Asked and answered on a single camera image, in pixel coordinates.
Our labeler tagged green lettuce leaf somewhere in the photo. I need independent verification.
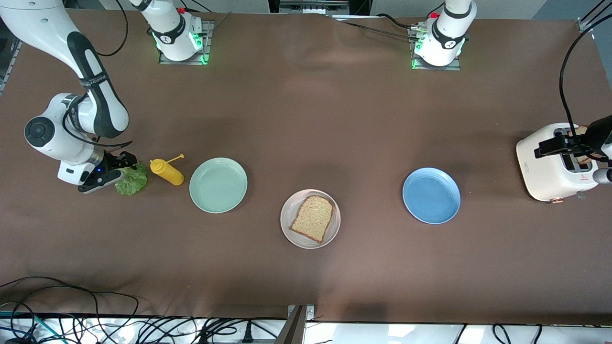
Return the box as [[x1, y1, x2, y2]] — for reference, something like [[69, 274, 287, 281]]
[[115, 162, 148, 196]]

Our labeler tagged brown bread slice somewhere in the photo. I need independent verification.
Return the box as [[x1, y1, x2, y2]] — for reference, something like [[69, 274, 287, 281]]
[[290, 195, 334, 244], [571, 125, 592, 166]]

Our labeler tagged yellow mustard squeeze bottle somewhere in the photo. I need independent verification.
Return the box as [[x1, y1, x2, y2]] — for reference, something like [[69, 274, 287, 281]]
[[150, 154, 185, 186]]

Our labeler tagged green plate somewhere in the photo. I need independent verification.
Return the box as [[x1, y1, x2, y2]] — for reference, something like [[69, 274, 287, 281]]
[[189, 157, 249, 214]]

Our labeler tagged blue plate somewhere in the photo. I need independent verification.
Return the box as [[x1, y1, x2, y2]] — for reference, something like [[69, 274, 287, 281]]
[[402, 167, 461, 225]]

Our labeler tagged beige plate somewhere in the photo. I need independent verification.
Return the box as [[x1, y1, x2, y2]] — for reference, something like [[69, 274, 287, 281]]
[[280, 189, 341, 249]]

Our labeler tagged cream white toaster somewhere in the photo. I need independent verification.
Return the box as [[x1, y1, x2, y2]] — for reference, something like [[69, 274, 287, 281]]
[[515, 123, 601, 204]]

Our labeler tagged brown tablecloth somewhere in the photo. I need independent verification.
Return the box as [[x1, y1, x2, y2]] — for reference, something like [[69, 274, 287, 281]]
[[0, 9, 612, 326]]

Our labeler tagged black equipment box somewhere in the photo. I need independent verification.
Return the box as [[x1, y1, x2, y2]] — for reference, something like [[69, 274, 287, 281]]
[[268, 0, 372, 16]]

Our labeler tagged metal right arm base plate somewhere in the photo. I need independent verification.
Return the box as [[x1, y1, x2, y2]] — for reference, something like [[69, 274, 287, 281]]
[[158, 19, 214, 66]]

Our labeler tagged aluminium frame profile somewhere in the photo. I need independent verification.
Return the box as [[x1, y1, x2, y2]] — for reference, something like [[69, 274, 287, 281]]
[[576, 0, 612, 32], [0, 38, 22, 96]]

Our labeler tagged black looping floor cable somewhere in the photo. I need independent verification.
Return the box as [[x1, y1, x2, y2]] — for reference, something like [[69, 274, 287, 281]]
[[0, 276, 140, 344]]

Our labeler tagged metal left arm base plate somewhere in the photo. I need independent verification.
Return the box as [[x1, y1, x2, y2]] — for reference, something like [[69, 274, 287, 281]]
[[411, 26, 462, 72]]

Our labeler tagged teal cable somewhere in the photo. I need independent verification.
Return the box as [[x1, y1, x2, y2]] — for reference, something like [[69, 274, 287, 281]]
[[0, 311, 54, 342]]

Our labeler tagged black cable on table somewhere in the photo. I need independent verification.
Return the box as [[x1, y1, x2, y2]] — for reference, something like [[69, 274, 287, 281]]
[[330, 13, 424, 41]]

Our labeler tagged grey metal bracket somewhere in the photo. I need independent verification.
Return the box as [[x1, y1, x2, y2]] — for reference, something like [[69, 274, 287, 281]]
[[284, 304, 316, 344]]

